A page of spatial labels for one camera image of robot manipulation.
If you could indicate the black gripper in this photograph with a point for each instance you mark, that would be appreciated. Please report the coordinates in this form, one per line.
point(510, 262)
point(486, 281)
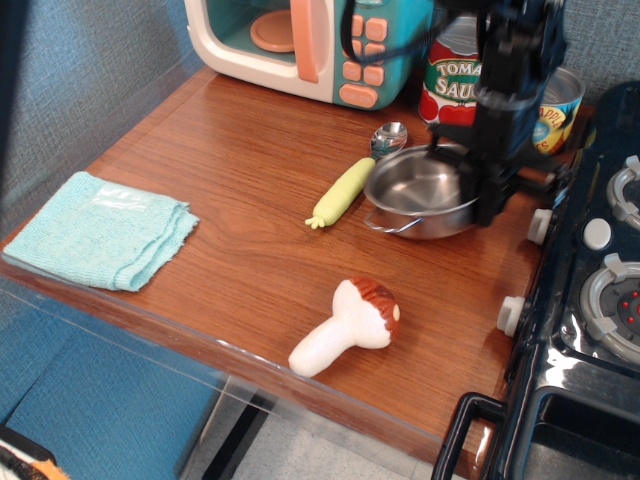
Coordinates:
point(500, 147)

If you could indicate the green handled metal spoon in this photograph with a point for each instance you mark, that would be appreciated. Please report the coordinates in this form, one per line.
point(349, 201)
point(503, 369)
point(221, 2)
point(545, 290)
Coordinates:
point(387, 139)

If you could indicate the pineapple slices can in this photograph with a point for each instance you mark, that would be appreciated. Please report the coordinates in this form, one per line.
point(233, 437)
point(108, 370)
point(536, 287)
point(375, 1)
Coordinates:
point(560, 104)

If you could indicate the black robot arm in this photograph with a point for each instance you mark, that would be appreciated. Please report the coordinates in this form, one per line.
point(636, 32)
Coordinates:
point(521, 44)

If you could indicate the tomato sauce can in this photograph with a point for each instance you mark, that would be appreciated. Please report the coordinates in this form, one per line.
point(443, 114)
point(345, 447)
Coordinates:
point(452, 70)

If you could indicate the light blue folded cloth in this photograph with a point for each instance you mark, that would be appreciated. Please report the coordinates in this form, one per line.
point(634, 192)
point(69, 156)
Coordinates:
point(101, 234)

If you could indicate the stainless steel pot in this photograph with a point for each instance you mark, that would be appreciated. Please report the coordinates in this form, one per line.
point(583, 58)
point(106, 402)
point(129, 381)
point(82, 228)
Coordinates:
point(417, 194)

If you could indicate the teal toy microwave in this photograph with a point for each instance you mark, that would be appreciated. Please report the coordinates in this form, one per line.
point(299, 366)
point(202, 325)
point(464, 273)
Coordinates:
point(295, 46)

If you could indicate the orange furry object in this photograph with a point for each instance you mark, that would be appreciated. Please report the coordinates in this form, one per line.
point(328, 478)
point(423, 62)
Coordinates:
point(23, 458)

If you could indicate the toy mushroom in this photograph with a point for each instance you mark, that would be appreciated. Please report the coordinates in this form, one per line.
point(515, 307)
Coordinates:
point(365, 314)

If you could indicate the black toy stove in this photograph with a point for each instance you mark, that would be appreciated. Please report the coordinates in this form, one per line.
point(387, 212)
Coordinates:
point(571, 408)

